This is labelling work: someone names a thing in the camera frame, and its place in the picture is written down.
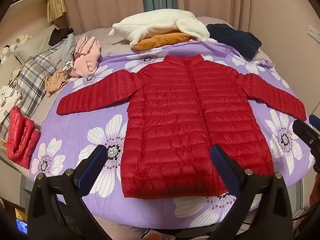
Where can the white fleece garment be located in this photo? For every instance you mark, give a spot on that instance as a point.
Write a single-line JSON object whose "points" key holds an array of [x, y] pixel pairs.
{"points": [[155, 21]]}

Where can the large red down jacket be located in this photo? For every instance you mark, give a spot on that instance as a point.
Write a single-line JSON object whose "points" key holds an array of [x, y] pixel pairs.
{"points": [[175, 117]]}

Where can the white printed shirt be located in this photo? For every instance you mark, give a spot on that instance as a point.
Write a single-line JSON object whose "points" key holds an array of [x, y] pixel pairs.
{"points": [[8, 100]]}

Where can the beige plush toy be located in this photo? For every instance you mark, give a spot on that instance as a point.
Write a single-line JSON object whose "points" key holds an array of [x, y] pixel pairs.
{"points": [[23, 39]]}

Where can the plaid pillow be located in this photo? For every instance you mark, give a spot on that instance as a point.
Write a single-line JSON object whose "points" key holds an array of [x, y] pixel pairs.
{"points": [[35, 80]]}

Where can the grey-green garment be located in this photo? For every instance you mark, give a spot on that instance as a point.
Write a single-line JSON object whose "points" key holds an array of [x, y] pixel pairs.
{"points": [[67, 52]]}

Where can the white plush toy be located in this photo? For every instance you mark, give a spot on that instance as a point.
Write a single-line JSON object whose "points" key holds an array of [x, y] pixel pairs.
{"points": [[7, 52]]}

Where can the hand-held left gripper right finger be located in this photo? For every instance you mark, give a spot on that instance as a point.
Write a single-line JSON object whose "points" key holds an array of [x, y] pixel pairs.
{"points": [[225, 172]]}

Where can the navy garment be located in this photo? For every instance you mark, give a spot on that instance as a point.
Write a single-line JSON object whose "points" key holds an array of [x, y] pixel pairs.
{"points": [[235, 38]]}

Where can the pink garment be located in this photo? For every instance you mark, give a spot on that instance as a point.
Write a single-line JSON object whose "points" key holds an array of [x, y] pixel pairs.
{"points": [[86, 60]]}

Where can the yellow packet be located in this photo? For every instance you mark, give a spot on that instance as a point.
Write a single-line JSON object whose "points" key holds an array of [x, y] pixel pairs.
{"points": [[20, 214]]}

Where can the beige curtain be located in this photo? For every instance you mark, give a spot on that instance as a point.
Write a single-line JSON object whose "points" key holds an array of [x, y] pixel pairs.
{"points": [[225, 0], [105, 2]]}

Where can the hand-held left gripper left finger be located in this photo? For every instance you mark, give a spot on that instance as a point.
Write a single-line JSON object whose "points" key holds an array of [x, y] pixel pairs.
{"points": [[91, 170]]}

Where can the black garment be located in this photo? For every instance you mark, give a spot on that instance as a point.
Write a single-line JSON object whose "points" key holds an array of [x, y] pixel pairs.
{"points": [[58, 35]]}

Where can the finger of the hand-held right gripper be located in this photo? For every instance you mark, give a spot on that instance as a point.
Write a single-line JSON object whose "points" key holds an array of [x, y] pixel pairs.
{"points": [[306, 133], [315, 121]]}

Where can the white wall outlet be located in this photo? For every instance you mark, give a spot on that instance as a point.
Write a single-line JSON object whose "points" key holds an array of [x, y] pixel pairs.
{"points": [[314, 31]]}

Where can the small folded red down jacket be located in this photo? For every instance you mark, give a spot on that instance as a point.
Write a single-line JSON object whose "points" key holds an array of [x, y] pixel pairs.
{"points": [[21, 137]]}

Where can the tan printed garment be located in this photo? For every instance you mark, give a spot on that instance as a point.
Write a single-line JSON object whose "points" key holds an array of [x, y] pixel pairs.
{"points": [[55, 81]]}

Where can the beige pillow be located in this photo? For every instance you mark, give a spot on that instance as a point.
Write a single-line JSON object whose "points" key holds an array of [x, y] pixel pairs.
{"points": [[37, 42]]}

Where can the purple floral bed sheet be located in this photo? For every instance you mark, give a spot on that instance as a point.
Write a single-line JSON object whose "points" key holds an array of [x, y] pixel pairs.
{"points": [[70, 127]]}

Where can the orange garment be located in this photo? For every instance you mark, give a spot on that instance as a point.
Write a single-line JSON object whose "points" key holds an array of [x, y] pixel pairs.
{"points": [[160, 41]]}

